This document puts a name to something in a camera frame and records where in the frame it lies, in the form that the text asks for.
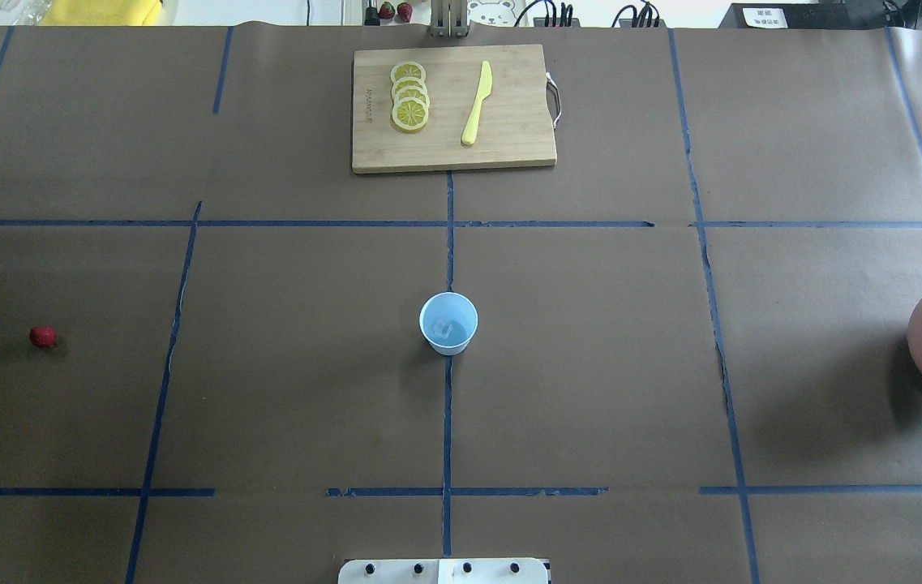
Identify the yellow plastic knife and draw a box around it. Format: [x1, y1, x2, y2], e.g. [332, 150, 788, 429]
[461, 60, 494, 147]

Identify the lemon slice four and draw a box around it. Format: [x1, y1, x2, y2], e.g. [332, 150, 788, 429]
[390, 97, 431, 133]

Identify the wooden cutting board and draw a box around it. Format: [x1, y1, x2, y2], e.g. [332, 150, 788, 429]
[352, 44, 557, 174]

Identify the light blue cup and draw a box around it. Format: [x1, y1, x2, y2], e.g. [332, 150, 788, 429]
[418, 292, 479, 356]

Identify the lemon slice two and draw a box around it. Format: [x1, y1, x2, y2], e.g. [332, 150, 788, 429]
[392, 76, 428, 101]

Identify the red strawberry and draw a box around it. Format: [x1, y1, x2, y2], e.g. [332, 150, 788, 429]
[29, 326, 59, 349]

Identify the lemon slice one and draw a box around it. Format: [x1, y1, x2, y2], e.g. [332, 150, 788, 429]
[390, 62, 427, 83]

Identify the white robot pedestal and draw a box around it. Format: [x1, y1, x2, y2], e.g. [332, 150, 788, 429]
[337, 557, 552, 583]

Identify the yellow cloth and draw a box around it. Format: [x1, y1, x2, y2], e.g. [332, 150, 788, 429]
[41, 0, 164, 27]

